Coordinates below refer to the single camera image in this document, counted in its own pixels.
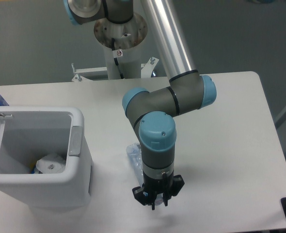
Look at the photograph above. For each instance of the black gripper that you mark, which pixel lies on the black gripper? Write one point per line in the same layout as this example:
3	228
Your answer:
167	186

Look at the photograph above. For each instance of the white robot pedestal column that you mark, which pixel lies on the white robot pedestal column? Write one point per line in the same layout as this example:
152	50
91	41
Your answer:
122	45

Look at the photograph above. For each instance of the crushed clear plastic bottle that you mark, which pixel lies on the crushed clear plastic bottle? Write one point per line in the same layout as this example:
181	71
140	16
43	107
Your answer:
135	158

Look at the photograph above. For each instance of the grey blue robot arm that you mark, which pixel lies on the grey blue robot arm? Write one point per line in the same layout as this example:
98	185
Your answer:
151	114

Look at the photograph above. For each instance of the white metal base frame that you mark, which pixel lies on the white metal base frame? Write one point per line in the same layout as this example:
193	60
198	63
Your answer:
153	68

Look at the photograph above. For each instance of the white open trash can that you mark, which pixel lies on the white open trash can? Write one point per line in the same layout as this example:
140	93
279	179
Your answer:
27	134

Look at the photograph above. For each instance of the colourful snack wrapper in bin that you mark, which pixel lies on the colourful snack wrapper in bin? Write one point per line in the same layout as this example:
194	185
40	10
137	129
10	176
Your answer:
33	169

